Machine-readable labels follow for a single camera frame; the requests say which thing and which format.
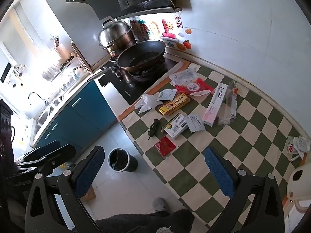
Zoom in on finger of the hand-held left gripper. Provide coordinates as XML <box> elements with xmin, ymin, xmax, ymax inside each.
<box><xmin>19</xmin><ymin>144</ymin><xmax>77</xmax><ymax>174</ymax></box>
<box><xmin>23</xmin><ymin>140</ymin><xmax>61</xmax><ymax>160</ymax></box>

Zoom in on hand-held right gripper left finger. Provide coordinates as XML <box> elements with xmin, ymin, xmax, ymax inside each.
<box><xmin>24</xmin><ymin>146</ymin><xmax>105</xmax><ymax>233</ymax></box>

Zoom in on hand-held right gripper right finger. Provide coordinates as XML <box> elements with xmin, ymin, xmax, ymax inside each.
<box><xmin>204</xmin><ymin>146</ymin><xmax>285</xmax><ymax>233</ymax></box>

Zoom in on red and white plastic bag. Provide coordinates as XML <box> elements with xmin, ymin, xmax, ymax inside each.
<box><xmin>174</xmin><ymin>78</ymin><xmax>215</xmax><ymax>97</ymax></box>

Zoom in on cardboard piece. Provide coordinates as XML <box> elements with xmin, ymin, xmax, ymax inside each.
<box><xmin>80</xmin><ymin>186</ymin><xmax>97</xmax><ymax>201</ymax></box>

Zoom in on steel sink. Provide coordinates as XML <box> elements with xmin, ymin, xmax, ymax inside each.
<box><xmin>31</xmin><ymin>101</ymin><xmax>64</xmax><ymax>142</ymax></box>

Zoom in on black and white bin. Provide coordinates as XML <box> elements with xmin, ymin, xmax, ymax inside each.
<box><xmin>107</xmin><ymin>148</ymin><xmax>138</xmax><ymax>173</ymax></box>

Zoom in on white printed sachet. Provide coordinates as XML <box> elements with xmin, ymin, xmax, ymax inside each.
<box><xmin>185</xmin><ymin>114</ymin><xmax>206</xmax><ymax>133</ymax></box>

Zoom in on blue kitchen cabinet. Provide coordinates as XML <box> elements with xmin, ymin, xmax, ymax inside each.
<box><xmin>31</xmin><ymin>80</ymin><xmax>118</xmax><ymax>151</ymax></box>

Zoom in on chrome faucet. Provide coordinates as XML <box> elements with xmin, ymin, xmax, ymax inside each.
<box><xmin>28</xmin><ymin>92</ymin><xmax>49</xmax><ymax>106</ymax></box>

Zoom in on red packet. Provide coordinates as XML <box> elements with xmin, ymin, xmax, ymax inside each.
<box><xmin>155</xmin><ymin>136</ymin><xmax>177</xmax><ymax>160</ymax></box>

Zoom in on white and green medicine box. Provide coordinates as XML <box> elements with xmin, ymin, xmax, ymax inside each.
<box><xmin>163</xmin><ymin>113</ymin><xmax>190</xmax><ymax>140</ymax></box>

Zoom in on clear wrapper with orange print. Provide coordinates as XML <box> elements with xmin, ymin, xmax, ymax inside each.
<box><xmin>218</xmin><ymin>81</ymin><xmax>239</xmax><ymax>126</ymax></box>

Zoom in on pink and white long box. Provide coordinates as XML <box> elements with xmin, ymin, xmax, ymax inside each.
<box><xmin>202</xmin><ymin>82</ymin><xmax>230</xmax><ymax>127</ymax></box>

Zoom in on grey fuzzy slipper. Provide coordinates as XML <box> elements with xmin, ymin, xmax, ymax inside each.
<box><xmin>152</xmin><ymin>197</ymin><xmax>169</xmax><ymax>211</ymax></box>

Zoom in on person's grey fuzzy pants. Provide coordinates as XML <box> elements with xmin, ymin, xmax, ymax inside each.
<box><xmin>95</xmin><ymin>209</ymin><xmax>195</xmax><ymax>233</ymax></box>

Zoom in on small dark green object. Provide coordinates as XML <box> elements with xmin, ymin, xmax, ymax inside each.
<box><xmin>146</xmin><ymin>119</ymin><xmax>161</xmax><ymax>140</ymax></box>

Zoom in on dish rack with dishes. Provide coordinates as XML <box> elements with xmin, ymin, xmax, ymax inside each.
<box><xmin>41</xmin><ymin>51</ymin><xmax>91</xmax><ymax>91</ymax></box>

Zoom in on yellow and red box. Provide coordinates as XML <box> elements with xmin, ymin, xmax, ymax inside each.
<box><xmin>158</xmin><ymin>93</ymin><xmax>190</xmax><ymax>117</ymax></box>

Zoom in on white round appliance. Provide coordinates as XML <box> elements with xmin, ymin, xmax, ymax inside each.
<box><xmin>285</xmin><ymin>160</ymin><xmax>311</xmax><ymax>224</ymax></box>

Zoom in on crumpled white wrapper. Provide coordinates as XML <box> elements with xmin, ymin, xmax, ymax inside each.
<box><xmin>287</xmin><ymin>136</ymin><xmax>311</xmax><ymax>162</ymax></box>

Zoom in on white crumpled tissue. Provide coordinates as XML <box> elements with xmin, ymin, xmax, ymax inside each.
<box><xmin>134</xmin><ymin>93</ymin><xmax>162</xmax><ymax>114</ymax></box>

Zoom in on clear plastic bag with paper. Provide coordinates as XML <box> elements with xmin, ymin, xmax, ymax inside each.
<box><xmin>168</xmin><ymin>68</ymin><xmax>202</xmax><ymax>86</ymax></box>

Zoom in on black frying pan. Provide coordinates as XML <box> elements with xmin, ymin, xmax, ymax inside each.
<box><xmin>87</xmin><ymin>58</ymin><xmax>166</xmax><ymax>82</ymax></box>

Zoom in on dark wok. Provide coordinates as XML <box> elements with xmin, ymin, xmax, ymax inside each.
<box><xmin>116</xmin><ymin>39</ymin><xmax>166</xmax><ymax>69</ymax></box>

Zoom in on stainless steel steamer pot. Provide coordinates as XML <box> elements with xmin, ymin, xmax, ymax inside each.
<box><xmin>98</xmin><ymin>19</ymin><xmax>135</xmax><ymax>52</ymax></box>

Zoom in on black range hood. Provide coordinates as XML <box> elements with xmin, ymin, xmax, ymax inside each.
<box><xmin>64</xmin><ymin>0</ymin><xmax>183</xmax><ymax>21</ymax></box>

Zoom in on white wall appliance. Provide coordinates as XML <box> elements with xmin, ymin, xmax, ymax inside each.
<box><xmin>0</xmin><ymin>62</ymin><xmax>13</xmax><ymax>83</ymax></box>

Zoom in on wall utensil holder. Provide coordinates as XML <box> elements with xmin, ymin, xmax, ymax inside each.
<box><xmin>50</xmin><ymin>35</ymin><xmax>62</xmax><ymax>49</ymax></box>

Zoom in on colourful wall stickers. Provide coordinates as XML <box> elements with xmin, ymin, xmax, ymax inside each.
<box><xmin>129</xmin><ymin>15</ymin><xmax>192</xmax><ymax>50</ymax></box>

